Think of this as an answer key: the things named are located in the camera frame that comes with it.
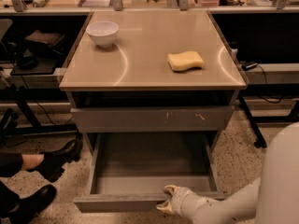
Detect white ceramic bowl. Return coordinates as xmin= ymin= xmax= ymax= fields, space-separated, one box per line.
xmin=86 ymin=21 xmax=119 ymax=48

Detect black boot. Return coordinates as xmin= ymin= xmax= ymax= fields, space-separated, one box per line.
xmin=29 ymin=139 xmax=83 ymax=183
xmin=7 ymin=185 xmax=57 ymax=224

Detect black device on shelf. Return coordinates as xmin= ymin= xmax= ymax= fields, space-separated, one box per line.
xmin=24 ymin=30 xmax=65 ymax=58

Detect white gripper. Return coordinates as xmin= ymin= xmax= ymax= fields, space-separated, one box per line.
xmin=156 ymin=185 xmax=202 ymax=217

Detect yellow sponge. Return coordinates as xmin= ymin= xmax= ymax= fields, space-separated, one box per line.
xmin=167 ymin=51 xmax=204 ymax=72

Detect black table leg stand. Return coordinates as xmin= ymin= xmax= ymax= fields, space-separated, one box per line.
xmin=238 ymin=97 xmax=267 ymax=148

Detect black headphones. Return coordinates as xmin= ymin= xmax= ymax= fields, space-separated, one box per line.
xmin=17 ymin=55 xmax=38 ymax=70

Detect grey drawer cabinet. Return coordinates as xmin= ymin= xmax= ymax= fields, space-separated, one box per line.
xmin=60 ymin=9 xmax=247 ymax=148

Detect grey top drawer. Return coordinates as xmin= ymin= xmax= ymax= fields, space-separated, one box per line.
xmin=71 ymin=106 xmax=234 ymax=133

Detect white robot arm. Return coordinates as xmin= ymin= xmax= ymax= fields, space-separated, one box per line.
xmin=157 ymin=122 xmax=299 ymax=224

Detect person's leg black trousers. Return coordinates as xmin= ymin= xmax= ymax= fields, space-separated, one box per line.
xmin=0 ymin=152 xmax=45 ymax=219

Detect grey drawer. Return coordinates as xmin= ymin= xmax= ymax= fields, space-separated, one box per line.
xmin=71 ymin=106 xmax=234 ymax=133
xmin=74 ymin=133 xmax=225 ymax=213

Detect black power adapter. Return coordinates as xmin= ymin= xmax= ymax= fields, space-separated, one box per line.
xmin=241 ymin=62 xmax=258 ymax=71

